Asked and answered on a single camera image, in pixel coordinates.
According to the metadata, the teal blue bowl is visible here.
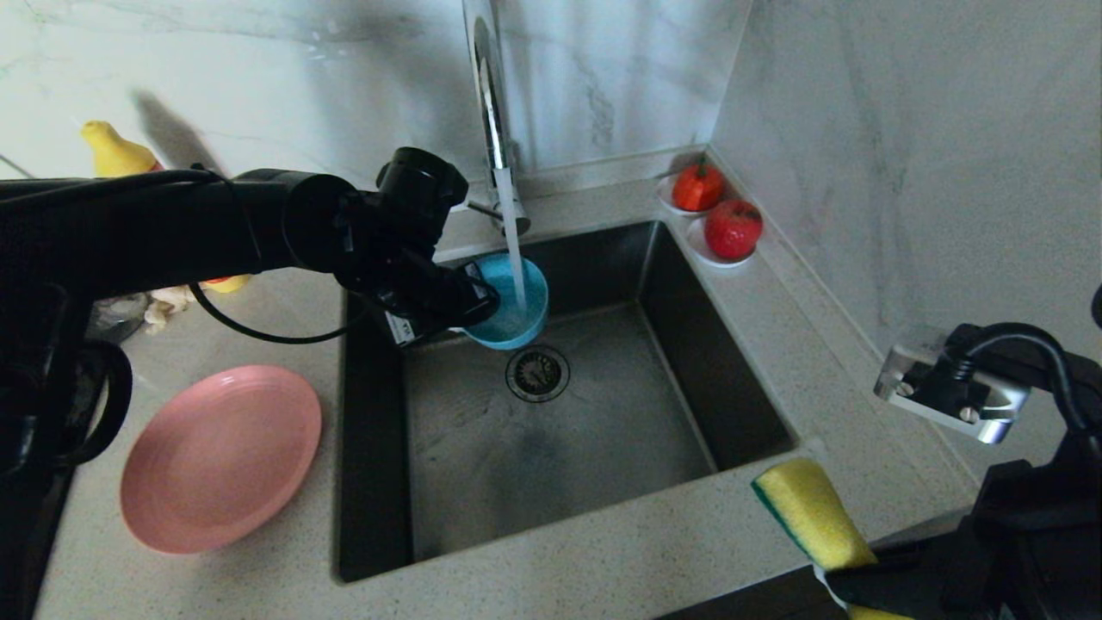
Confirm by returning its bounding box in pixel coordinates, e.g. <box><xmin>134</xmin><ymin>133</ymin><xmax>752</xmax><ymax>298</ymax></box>
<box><xmin>455</xmin><ymin>252</ymin><xmax>550</xmax><ymax>351</ymax></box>

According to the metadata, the yellow sponge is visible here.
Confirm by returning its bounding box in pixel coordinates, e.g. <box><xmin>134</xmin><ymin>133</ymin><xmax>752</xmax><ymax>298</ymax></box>
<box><xmin>752</xmin><ymin>458</ymin><xmax>913</xmax><ymax>620</ymax></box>

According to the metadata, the orange detergent bottle yellow cap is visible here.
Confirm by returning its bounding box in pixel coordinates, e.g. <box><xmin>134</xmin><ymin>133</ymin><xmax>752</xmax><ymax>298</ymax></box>
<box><xmin>82</xmin><ymin>121</ymin><xmax>252</xmax><ymax>295</ymax></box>

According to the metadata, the metal sink drain strainer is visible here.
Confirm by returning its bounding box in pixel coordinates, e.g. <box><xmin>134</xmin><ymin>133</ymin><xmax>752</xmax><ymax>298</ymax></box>
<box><xmin>505</xmin><ymin>346</ymin><xmax>571</xmax><ymax>404</ymax></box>

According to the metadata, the stainless steel sink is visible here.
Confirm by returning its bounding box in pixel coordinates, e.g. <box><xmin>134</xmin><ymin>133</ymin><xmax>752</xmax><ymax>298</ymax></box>
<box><xmin>338</xmin><ymin>221</ymin><xmax>793</xmax><ymax>583</ymax></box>

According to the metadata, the chrome faucet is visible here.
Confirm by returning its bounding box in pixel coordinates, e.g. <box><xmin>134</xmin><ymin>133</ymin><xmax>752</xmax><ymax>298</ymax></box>
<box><xmin>463</xmin><ymin>0</ymin><xmax>532</xmax><ymax>240</ymax></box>

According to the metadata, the garlic bulb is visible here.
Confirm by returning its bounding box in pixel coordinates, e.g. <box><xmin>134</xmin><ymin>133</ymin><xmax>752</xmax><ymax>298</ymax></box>
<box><xmin>146</xmin><ymin>286</ymin><xmax>197</xmax><ymax>335</ymax></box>

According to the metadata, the pink round plate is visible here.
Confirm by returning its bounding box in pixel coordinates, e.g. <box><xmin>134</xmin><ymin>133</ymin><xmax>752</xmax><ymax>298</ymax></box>
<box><xmin>121</xmin><ymin>364</ymin><xmax>324</xmax><ymax>554</ymax></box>

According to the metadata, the small white dish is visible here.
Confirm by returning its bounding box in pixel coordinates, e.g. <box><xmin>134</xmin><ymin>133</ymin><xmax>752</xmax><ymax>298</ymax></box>
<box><xmin>686</xmin><ymin>220</ymin><xmax>758</xmax><ymax>270</ymax></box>
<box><xmin>656</xmin><ymin>175</ymin><xmax>724</xmax><ymax>218</ymax></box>

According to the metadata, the clear glass pot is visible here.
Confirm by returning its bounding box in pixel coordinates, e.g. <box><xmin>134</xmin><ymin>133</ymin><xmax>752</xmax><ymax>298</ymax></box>
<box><xmin>86</xmin><ymin>293</ymin><xmax>149</xmax><ymax>344</ymax></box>

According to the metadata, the red tomato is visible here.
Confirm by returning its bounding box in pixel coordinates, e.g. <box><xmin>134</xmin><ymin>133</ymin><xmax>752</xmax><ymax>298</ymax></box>
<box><xmin>672</xmin><ymin>159</ymin><xmax>724</xmax><ymax>214</ymax></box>

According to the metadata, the red apple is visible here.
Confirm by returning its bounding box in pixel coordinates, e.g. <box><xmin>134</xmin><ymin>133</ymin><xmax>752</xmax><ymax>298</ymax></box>
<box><xmin>703</xmin><ymin>201</ymin><xmax>763</xmax><ymax>262</ymax></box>

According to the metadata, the black induction cooktop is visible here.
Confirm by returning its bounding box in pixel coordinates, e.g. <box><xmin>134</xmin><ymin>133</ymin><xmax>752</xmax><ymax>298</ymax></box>
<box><xmin>0</xmin><ymin>482</ymin><xmax>74</xmax><ymax>620</ymax></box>

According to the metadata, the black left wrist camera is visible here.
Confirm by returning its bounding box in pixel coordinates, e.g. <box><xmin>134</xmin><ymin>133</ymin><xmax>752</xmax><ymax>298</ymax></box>
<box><xmin>376</xmin><ymin>146</ymin><xmax>470</xmax><ymax>255</ymax></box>

